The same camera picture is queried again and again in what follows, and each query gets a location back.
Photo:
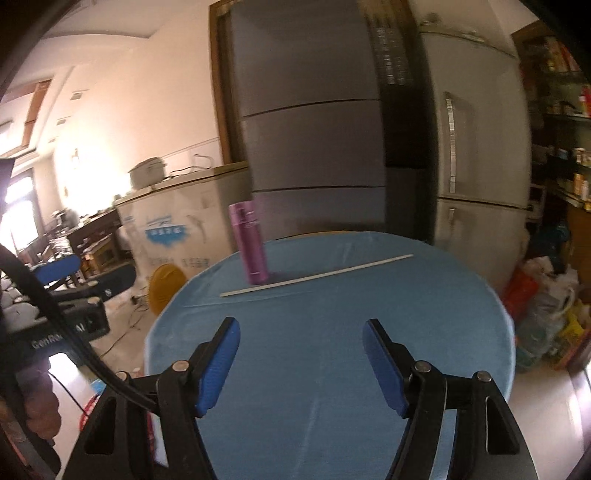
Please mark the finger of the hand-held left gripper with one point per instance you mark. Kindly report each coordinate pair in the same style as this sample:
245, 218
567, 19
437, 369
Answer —
57, 270
104, 281

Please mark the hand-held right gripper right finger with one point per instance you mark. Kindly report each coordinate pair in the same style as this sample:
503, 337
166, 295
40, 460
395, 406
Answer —
383, 364

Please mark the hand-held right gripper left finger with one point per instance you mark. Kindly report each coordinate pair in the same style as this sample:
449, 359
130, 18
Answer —
217, 364

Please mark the red plastic waste basket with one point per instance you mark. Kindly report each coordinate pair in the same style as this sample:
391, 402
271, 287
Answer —
87, 408

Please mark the person's left hand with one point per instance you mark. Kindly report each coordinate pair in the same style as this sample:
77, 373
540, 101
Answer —
41, 406

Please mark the yellow plastic stool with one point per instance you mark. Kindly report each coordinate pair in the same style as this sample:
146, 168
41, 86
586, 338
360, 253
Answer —
166, 286

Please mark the round blue-covered table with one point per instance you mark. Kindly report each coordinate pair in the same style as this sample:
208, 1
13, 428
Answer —
314, 314

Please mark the white chest freezer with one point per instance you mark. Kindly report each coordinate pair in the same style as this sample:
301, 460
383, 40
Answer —
184, 217

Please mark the long white stick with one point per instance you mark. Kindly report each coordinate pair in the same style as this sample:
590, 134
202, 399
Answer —
323, 275

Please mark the white rice cooker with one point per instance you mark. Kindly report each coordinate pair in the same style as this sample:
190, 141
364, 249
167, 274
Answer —
147, 173

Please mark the purple thermos bottle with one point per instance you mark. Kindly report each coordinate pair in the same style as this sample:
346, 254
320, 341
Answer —
249, 244

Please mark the pile of plastic bags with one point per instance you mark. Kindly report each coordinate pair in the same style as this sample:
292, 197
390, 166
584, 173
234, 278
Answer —
545, 300

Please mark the grey refrigerator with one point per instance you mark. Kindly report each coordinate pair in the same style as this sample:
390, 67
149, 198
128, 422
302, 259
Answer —
309, 138

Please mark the silver refrigerator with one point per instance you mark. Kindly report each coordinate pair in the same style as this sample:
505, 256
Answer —
485, 138

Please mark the black tall cabinet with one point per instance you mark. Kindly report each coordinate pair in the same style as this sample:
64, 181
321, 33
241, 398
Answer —
401, 115

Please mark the shelf with goods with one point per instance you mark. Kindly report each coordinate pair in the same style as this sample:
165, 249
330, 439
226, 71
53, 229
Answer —
563, 115

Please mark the wooden door frame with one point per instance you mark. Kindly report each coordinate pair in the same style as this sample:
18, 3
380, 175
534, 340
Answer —
219, 92

